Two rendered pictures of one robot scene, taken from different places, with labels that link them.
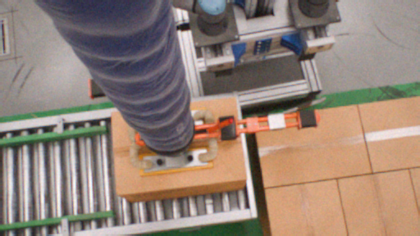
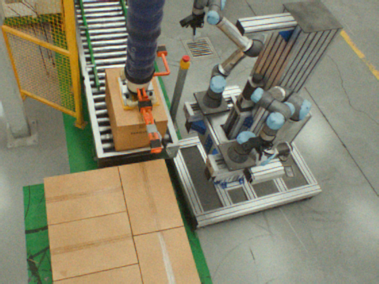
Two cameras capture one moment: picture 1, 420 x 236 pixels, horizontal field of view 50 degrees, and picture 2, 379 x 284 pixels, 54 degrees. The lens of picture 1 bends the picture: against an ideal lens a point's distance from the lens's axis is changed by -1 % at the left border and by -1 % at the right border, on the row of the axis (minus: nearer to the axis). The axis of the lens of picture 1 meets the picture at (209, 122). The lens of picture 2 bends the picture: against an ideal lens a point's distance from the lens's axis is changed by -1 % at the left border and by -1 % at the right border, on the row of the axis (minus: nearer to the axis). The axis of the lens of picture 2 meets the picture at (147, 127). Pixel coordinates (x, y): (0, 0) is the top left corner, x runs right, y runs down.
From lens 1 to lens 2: 1.74 m
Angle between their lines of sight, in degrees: 33
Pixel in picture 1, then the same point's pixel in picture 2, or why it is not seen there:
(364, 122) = (170, 230)
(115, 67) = not seen: outside the picture
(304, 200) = (110, 190)
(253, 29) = (215, 128)
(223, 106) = (160, 113)
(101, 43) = not seen: outside the picture
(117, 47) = not seen: outside the picture
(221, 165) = (124, 113)
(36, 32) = (208, 69)
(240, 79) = (196, 170)
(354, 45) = (245, 264)
